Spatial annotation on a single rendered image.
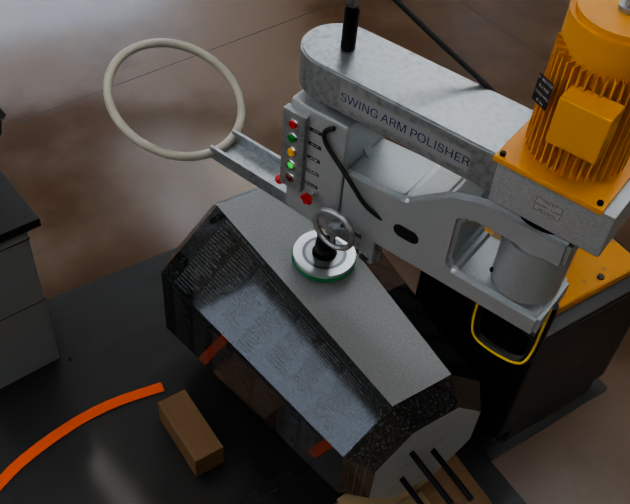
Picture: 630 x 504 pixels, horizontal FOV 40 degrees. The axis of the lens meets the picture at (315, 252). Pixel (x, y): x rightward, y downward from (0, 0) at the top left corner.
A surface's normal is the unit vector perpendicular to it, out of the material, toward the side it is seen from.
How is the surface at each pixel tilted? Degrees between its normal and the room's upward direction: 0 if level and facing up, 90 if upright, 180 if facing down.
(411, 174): 4
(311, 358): 45
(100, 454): 0
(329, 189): 90
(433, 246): 90
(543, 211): 90
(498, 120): 0
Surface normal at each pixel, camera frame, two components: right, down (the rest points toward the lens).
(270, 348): -0.52, -0.19
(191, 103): 0.07, -0.67
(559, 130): -0.61, 0.56
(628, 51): -0.16, 0.72
